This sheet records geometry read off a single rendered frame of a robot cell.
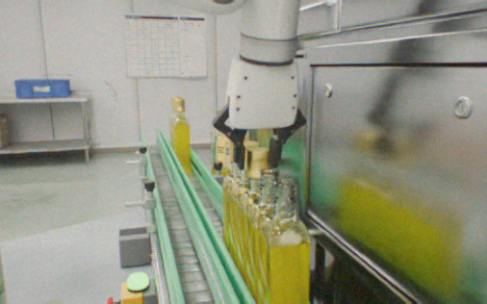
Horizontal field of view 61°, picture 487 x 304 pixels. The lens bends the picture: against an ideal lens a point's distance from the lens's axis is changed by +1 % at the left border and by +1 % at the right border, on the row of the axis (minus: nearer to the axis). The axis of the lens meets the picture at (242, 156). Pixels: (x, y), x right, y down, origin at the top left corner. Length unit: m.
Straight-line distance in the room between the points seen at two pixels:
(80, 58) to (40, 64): 0.52
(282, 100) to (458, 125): 0.24
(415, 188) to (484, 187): 0.10
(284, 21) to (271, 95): 0.10
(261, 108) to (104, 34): 5.86
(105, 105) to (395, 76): 5.99
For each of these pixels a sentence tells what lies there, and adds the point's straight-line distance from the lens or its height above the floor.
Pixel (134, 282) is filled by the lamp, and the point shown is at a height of 0.85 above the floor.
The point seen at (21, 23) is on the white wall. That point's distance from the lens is 6.53.
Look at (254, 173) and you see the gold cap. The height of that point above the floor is 1.13.
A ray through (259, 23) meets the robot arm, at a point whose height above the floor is 1.34.
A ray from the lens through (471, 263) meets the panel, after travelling 0.47.
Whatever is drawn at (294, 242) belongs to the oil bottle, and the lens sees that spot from 0.54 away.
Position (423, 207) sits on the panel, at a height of 1.13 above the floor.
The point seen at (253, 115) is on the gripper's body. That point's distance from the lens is 0.58.
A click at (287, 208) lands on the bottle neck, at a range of 0.53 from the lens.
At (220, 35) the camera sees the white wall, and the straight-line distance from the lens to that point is 6.54.
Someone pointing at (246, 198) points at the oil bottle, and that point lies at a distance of 0.64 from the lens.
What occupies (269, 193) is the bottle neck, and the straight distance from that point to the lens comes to 0.58.
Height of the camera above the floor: 1.29
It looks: 12 degrees down
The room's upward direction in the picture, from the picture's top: straight up
